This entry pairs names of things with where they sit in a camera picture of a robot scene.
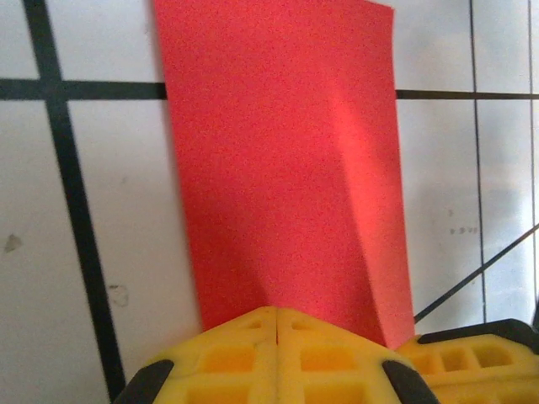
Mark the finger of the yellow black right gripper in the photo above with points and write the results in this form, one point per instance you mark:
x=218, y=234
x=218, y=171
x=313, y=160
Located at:
x=484, y=370

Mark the red paper sheet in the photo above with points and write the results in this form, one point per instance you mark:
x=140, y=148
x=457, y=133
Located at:
x=273, y=168

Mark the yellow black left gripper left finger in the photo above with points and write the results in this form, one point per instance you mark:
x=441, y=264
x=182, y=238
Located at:
x=227, y=362

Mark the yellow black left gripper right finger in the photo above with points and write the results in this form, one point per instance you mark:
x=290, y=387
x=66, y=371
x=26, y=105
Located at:
x=328, y=362

